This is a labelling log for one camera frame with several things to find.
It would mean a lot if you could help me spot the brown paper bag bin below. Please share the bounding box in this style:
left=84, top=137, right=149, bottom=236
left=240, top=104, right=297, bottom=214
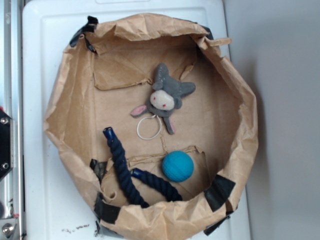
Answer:
left=44, top=13, right=259, bottom=240

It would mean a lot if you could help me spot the gray plush donkey toy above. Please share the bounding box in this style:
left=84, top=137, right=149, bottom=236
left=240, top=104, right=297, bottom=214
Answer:
left=130, top=63, right=196, bottom=135

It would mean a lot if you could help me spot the blue rubber ball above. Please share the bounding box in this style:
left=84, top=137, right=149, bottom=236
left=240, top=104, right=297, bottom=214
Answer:
left=162, top=151, right=194, bottom=182

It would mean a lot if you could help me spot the white plastic tray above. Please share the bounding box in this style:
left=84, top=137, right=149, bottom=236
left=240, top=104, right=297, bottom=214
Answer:
left=20, top=0, right=252, bottom=240

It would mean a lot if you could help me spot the dark blue twisted rope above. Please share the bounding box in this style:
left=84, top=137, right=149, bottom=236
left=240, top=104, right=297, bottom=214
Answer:
left=102, top=126, right=183, bottom=209

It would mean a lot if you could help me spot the black metal bracket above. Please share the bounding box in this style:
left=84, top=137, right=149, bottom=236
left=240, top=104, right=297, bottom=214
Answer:
left=0, top=108, right=12, bottom=181

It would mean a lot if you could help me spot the metal frame rail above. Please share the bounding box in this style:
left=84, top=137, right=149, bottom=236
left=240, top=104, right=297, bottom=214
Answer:
left=0, top=0, right=27, bottom=240

